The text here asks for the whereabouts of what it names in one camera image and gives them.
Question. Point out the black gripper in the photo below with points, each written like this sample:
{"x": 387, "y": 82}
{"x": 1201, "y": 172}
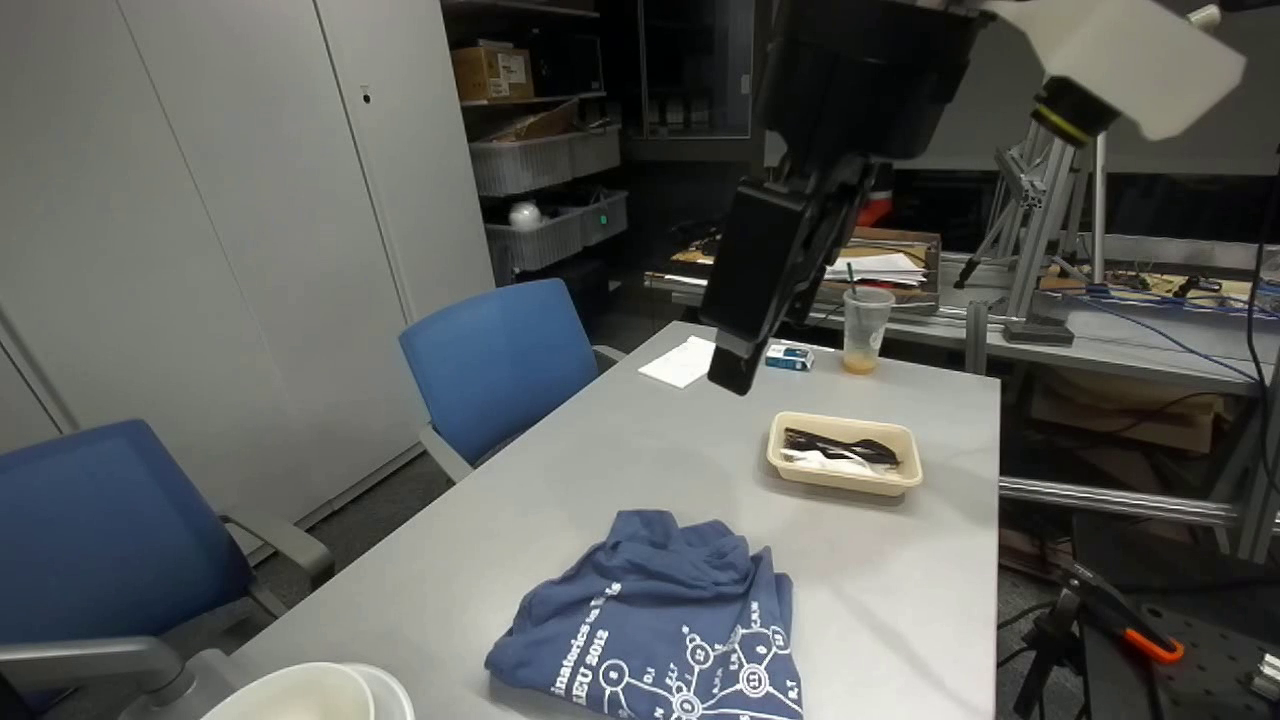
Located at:
{"x": 865, "y": 67}

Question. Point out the blue printed t-shirt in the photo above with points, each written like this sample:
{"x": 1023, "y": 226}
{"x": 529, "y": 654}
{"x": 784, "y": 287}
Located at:
{"x": 653, "y": 602}

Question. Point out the small blue white box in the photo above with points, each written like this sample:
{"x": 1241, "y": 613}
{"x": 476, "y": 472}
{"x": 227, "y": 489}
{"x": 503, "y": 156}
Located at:
{"x": 790, "y": 357}

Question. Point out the clear plastic cup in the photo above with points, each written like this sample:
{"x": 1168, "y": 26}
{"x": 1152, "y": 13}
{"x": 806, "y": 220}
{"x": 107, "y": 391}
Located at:
{"x": 865, "y": 334}

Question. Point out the brown wooden board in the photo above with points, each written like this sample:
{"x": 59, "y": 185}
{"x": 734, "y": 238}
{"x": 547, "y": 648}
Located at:
{"x": 904, "y": 244}

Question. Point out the white paper sheet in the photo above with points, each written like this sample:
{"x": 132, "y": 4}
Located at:
{"x": 681, "y": 360}

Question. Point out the black plastic cutlery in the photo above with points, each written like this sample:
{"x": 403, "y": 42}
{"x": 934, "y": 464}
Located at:
{"x": 854, "y": 447}

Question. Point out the white plastic cutlery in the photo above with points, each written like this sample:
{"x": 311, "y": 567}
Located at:
{"x": 806, "y": 462}

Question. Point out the dark glass door cabinet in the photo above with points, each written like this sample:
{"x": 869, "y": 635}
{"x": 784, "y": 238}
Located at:
{"x": 695, "y": 82}

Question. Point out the grey storage bin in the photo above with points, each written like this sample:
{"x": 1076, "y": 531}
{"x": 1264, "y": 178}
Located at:
{"x": 547, "y": 160}
{"x": 562, "y": 238}

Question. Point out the beige plastic tray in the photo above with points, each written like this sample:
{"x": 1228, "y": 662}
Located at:
{"x": 904, "y": 478}

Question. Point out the white round object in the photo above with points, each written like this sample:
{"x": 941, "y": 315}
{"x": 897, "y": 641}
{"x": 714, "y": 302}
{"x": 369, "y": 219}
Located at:
{"x": 526, "y": 219}

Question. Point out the dark shelf unit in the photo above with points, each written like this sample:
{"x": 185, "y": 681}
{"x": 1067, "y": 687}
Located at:
{"x": 586, "y": 55}

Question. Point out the blue office chair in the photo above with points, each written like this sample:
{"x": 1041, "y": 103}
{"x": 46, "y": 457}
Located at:
{"x": 503, "y": 360}
{"x": 107, "y": 535}

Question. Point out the brown cardboard box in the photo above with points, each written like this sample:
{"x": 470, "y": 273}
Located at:
{"x": 1123, "y": 413}

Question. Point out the grey workbench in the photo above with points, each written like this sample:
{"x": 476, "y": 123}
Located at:
{"x": 1144, "y": 343}

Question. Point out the black tripod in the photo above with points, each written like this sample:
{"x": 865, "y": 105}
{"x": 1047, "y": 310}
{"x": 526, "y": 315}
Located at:
{"x": 1054, "y": 654}

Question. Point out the white plate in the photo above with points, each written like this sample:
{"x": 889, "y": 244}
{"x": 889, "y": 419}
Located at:
{"x": 403, "y": 700}

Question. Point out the grey metal cabinet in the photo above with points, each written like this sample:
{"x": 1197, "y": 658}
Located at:
{"x": 201, "y": 240}

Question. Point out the silver metal connector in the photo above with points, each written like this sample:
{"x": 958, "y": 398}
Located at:
{"x": 1264, "y": 676}

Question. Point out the white bowl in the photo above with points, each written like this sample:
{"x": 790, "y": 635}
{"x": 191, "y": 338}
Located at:
{"x": 294, "y": 697}

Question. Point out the aluminium tripod frame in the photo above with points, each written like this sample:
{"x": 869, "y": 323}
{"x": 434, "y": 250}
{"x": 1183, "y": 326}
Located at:
{"x": 1032, "y": 240}

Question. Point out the aluminium frame rail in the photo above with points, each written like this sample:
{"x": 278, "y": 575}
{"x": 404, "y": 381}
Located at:
{"x": 1123, "y": 501}

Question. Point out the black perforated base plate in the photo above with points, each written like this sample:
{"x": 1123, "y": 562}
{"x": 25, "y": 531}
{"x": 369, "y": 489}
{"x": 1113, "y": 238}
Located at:
{"x": 1201, "y": 687}

